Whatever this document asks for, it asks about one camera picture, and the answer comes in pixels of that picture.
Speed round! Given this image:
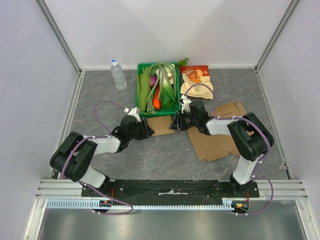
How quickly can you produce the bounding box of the small brown cardboard box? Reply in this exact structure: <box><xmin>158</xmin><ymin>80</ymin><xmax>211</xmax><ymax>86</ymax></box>
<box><xmin>147</xmin><ymin>115</ymin><xmax>175</xmax><ymax>137</ymax></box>

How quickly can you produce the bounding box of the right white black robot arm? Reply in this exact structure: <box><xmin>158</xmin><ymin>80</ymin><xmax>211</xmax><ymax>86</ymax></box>
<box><xmin>169</xmin><ymin>95</ymin><xmax>274</xmax><ymax>197</ymax></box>

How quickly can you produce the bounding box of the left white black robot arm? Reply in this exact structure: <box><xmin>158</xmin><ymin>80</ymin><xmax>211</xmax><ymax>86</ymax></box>
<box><xmin>49</xmin><ymin>115</ymin><xmax>155</xmax><ymax>197</ymax></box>

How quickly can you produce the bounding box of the green plastic crate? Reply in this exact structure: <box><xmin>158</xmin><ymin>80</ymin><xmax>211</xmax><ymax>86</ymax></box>
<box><xmin>135</xmin><ymin>62</ymin><xmax>182</xmax><ymax>118</ymax></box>

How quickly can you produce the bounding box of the green bok choy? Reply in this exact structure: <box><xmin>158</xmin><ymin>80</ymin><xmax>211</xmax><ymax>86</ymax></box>
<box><xmin>159</xmin><ymin>82</ymin><xmax>177</xmax><ymax>110</ymax></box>

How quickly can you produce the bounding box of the orange carrot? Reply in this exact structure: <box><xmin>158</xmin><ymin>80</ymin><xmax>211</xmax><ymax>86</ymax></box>
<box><xmin>152</xmin><ymin>85</ymin><xmax>161</xmax><ymax>110</ymax></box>

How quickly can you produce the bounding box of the flat brown cardboard sheet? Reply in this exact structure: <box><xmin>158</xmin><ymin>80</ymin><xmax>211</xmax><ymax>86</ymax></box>
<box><xmin>187</xmin><ymin>101</ymin><xmax>247</xmax><ymax>162</ymax></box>

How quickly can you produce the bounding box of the orange beige snack bag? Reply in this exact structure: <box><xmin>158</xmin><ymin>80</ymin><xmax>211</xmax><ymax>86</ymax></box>
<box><xmin>179</xmin><ymin>65</ymin><xmax>214</xmax><ymax>100</ymax></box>

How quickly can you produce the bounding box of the white mushroom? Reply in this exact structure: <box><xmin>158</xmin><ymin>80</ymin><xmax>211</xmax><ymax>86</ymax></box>
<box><xmin>167</xmin><ymin>72</ymin><xmax>173</xmax><ymax>81</ymax></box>

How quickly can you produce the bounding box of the green leafy vegetable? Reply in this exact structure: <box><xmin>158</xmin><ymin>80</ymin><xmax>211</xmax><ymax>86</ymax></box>
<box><xmin>137</xmin><ymin>67</ymin><xmax>150</xmax><ymax>112</ymax></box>

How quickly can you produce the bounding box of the purple onion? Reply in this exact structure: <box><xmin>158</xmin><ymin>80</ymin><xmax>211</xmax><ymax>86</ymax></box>
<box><xmin>149</xmin><ymin>75</ymin><xmax>157</xmax><ymax>88</ymax></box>

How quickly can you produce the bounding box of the clear plastic water bottle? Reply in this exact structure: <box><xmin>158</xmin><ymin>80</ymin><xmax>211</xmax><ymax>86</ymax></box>
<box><xmin>110</xmin><ymin>58</ymin><xmax>127</xmax><ymax>91</ymax></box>

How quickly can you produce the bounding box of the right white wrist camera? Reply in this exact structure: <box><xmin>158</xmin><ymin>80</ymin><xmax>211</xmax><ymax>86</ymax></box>
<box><xmin>179</xmin><ymin>94</ymin><xmax>192</xmax><ymax>113</ymax></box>

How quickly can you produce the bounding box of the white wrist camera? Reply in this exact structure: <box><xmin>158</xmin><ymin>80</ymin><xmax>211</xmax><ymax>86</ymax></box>
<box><xmin>123</xmin><ymin>107</ymin><xmax>141</xmax><ymax>122</ymax></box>
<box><xmin>179</xmin><ymin>94</ymin><xmax>192</xmax><ymax>113</ymax></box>

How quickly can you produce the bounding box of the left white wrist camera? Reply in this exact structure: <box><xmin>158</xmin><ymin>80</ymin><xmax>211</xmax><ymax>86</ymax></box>
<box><xmin>123</xmin><ymin>107</ymin><xmax>141</xmax><ymax>122</ymax></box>

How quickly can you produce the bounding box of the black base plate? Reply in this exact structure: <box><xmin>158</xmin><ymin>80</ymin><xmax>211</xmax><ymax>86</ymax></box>
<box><xmin>81</xmin><ymin>178</ymin><xmax>261</xmax><ymax>206</ymax></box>

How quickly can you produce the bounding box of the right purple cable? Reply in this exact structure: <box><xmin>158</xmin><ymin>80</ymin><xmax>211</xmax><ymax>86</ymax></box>
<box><xmin>186</xmin><ymin>83</ymin><xmax>275</xmax><ymax>216</ymax></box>

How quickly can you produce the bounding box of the grey slotted cable duct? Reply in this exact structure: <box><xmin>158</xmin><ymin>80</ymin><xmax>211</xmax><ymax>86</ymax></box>
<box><xmin>46</xmin><ymin>198</ymin><xmax>234</xmax><ymax>211</ymax></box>

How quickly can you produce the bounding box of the left aluminium frame post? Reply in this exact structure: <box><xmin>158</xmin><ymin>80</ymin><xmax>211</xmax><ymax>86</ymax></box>
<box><xmin>35</xmin><ymin>0</ymin><xmax>82</xmax><ymax>75</ymax></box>

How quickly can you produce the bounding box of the aluminium frame post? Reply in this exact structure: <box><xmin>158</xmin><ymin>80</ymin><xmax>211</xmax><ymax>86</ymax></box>
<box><xmin>254</xmin><ymin>0</ymin><xmax>300</xmax><ymax>73</ymax></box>
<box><xmin>35</xmin><ymin>0</ymin><xmax>82</xmax><ymax>75</ymax></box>

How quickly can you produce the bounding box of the right aluminium frame post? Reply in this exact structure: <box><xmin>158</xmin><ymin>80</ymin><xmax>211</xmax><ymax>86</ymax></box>
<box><xmin>254</xmin><ymin>0</ymin><xmax>300</xmax><ymax>73</ymax></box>

